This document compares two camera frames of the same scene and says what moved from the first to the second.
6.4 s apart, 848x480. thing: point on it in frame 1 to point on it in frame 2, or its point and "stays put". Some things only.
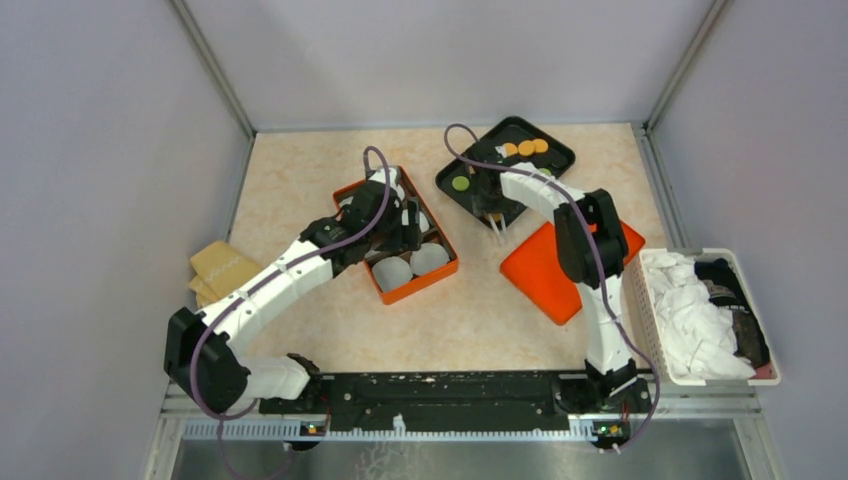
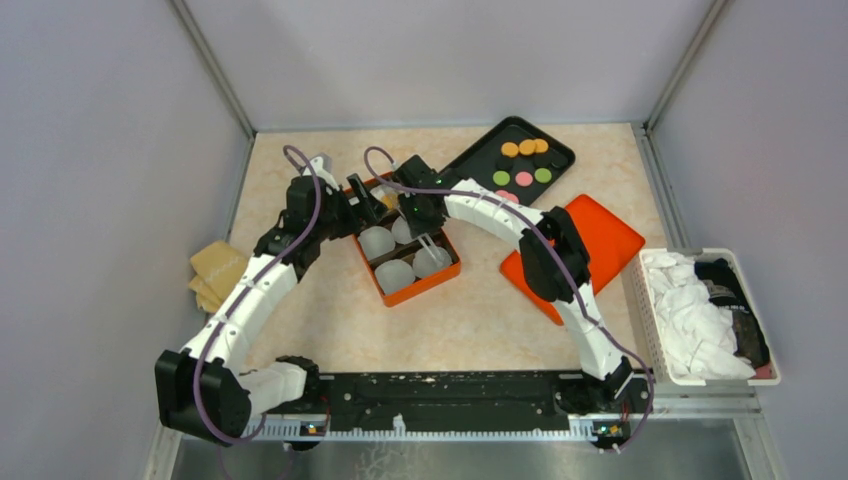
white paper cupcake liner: (426, 257) stays put
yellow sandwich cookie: (526, 148) stays put
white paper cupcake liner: (391, 272) stays put
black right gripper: (481, 206) to (419, 228)
